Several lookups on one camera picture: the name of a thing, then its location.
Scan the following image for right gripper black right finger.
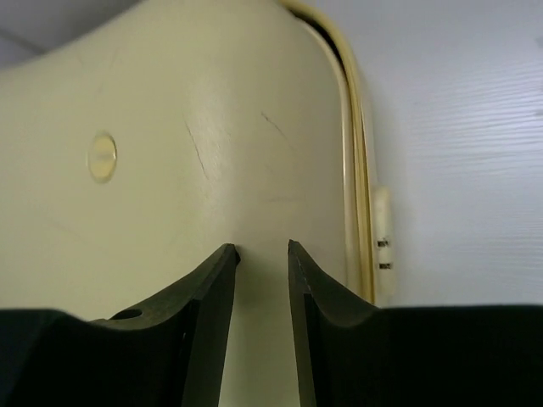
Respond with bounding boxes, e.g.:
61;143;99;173
288;241;542;406

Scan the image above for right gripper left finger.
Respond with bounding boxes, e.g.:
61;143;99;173
1;244;240;406

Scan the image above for yellow hard-shell suitcase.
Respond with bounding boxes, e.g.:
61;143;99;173
1;1;378;406

